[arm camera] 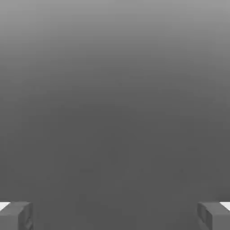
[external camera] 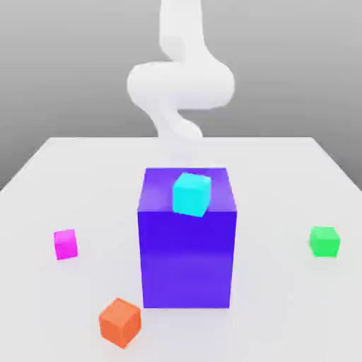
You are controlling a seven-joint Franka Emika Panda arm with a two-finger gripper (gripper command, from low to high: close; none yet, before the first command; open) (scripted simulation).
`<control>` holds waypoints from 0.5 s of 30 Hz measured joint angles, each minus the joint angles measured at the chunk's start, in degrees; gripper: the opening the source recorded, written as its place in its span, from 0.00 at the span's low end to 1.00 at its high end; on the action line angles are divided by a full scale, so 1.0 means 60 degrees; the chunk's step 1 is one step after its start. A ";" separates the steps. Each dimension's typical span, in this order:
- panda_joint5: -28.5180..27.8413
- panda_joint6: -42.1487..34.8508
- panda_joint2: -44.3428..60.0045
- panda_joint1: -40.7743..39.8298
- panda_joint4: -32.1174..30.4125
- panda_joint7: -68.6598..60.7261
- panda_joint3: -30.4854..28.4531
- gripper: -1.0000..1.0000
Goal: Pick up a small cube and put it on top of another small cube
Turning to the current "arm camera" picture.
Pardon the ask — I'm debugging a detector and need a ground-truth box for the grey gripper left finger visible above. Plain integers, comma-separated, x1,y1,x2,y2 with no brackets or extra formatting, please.
0,201,34,230

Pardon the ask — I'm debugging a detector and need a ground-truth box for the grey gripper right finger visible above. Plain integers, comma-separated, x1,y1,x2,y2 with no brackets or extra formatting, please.
196,201,230,230

